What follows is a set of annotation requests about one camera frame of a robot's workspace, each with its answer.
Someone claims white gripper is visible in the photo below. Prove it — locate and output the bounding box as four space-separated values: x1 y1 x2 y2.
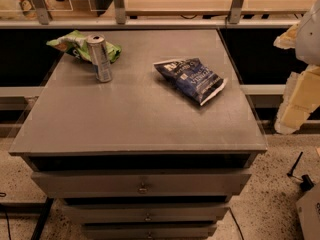
273 0 320 135

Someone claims silver redbull can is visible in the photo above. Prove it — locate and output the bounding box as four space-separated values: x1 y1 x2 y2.
86 34 112 82

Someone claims blue chip bag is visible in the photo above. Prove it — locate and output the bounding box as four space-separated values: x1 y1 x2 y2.
154 58 227 106

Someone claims black tool on floor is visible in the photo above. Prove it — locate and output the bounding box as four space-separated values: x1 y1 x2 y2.
286 151 315 192

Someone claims grey drawer cabinet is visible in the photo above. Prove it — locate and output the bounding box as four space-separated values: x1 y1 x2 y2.
11 30 266 227

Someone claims green chip bag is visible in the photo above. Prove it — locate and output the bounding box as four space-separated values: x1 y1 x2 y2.
46 30 122 63

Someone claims middle grey drawer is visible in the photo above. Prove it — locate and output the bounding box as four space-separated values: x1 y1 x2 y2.
63 203 228 224

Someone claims grey drawer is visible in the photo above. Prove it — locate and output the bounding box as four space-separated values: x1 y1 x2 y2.
31 169 251 198
82 223 216 240
63 203 228 224

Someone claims bottom grey drawer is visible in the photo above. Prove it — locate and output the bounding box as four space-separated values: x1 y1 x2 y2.
82 223 216 240

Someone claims top grey drawer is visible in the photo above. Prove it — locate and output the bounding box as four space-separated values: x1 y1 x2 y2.
31 169 251 198

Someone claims colourful package behind glass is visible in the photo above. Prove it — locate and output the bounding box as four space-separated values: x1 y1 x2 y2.
0 0 38 20

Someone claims grey metal rail frame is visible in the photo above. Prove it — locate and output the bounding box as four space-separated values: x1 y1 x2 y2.
0 0 304 29

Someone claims black cable on floor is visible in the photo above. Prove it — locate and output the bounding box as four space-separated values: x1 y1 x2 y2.
0 192 13 240

